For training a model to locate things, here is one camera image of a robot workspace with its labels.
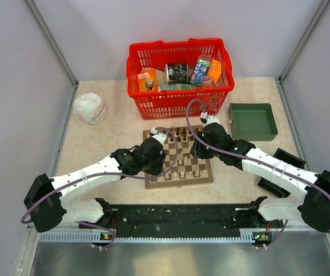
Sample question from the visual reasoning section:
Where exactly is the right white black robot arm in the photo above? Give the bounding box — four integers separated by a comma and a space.
193, 117, 330, 233

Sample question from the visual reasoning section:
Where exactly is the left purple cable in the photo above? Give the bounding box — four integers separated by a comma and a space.
20, 126, 179, 224

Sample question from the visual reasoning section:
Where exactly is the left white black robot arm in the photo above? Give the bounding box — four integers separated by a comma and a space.
21, 133, 167, 233

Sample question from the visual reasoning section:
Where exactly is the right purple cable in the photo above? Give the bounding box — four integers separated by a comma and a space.
185, 98, 330, 234

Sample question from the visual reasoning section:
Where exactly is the orange carton package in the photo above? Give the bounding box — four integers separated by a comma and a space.
202, 59, 221, 88

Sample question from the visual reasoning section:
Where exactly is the purple cable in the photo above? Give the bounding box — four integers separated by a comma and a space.
185, 98, 330, 234
20, 126, 179, 224

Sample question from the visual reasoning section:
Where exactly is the white crumpled cloth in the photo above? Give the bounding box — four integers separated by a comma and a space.
73, 93, 108, 125

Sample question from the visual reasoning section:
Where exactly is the green plastic tray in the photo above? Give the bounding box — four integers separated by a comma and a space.
228, 103, 278, 141

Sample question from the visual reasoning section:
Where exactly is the orange razor package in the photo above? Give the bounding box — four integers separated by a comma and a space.
137, 68, 158, 92

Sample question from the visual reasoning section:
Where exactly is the black printed can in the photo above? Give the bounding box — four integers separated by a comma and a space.
165, 63, 189, 84

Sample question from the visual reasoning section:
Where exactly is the wooden chess board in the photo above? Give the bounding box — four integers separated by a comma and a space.
145, 126, 214, 190

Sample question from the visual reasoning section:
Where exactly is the blue snack package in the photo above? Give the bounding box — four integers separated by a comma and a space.
189, 54, 212, 86

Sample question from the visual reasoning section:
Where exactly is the red plastic shopping basket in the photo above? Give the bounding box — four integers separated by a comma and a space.
126, 38, 235, 120

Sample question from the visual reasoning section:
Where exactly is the black stand block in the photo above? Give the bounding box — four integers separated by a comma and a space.
258, 148, 306, 198

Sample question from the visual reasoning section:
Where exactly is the black mounting base rail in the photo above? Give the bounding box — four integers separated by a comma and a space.
96, 204, 282, 238

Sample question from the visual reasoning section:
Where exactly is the green pouch package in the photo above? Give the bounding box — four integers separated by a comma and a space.
159, 83, 199, 91

